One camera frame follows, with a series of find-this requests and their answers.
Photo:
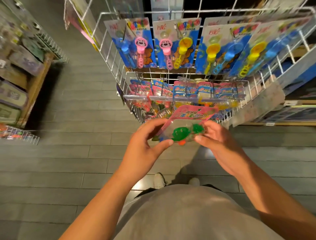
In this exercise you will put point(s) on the clear plastic label holder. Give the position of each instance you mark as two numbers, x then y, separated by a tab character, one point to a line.
259	104

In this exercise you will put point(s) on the bubble wand cards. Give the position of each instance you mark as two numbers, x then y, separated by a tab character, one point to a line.
247	44

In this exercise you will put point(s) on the pink hanging packet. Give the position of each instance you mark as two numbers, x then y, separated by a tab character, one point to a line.
79	22

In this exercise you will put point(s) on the person's left hand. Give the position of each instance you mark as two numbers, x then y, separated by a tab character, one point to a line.
140	156

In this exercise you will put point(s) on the person's right hand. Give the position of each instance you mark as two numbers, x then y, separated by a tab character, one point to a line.
222	146

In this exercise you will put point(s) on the pink packet green sticky toy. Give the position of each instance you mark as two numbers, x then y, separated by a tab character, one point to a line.
185	123

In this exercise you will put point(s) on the pink and yellow bubble wand card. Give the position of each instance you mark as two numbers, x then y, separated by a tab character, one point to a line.
175	42

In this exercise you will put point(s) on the blue and pink bubble wand card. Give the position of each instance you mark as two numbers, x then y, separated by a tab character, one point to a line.
131	42

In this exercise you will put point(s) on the person's left forearm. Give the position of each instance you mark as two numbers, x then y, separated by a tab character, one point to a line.
101	210

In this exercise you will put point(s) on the wooden goods shelf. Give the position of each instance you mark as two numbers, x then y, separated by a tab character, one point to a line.
37	89

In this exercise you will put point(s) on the wooden shelf with pouches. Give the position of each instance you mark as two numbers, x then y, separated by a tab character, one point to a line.
15	94

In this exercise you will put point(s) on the person's grey clothing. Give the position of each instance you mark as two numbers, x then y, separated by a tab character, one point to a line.
197	215

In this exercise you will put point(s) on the pile of small toy packets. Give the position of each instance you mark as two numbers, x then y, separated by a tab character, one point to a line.
197	91

